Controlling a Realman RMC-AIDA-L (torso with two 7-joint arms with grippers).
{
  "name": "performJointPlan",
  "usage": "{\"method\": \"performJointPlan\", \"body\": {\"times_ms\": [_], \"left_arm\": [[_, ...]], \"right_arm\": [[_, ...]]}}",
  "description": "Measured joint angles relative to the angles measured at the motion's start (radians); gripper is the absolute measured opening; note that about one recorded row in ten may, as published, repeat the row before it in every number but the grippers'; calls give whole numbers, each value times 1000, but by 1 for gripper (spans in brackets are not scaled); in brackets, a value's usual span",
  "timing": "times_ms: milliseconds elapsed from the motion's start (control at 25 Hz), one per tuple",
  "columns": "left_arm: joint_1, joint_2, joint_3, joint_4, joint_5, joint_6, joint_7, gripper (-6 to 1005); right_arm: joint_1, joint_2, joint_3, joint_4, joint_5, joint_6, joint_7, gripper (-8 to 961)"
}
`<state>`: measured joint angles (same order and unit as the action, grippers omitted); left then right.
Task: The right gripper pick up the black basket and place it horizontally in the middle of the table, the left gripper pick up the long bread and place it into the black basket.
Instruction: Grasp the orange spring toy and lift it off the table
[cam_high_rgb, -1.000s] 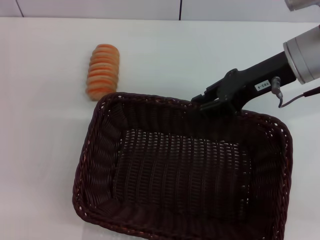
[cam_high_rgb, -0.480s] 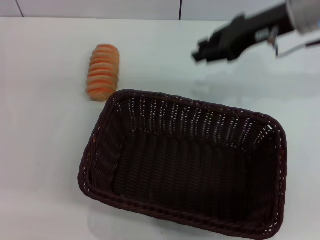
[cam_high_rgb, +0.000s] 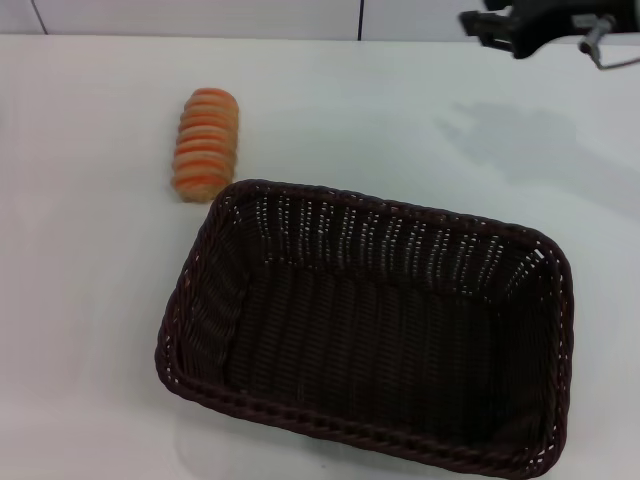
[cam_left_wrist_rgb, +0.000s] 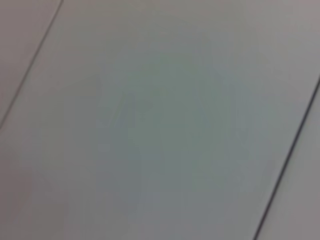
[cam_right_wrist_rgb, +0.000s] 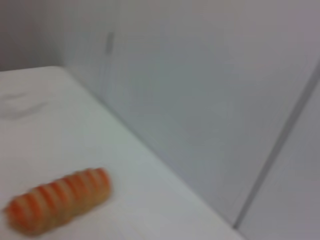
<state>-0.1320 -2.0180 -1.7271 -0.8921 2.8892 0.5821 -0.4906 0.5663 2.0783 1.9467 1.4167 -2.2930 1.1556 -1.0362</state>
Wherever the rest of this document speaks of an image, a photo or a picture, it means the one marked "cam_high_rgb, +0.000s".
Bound dark brown wicker basket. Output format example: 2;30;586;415
153;178;574;480

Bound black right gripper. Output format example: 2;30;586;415
459;0;602;61

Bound orange striped bread loaf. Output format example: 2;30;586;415
169;87;242;205

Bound metal plug with grey cable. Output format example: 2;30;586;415
574;13;640;72

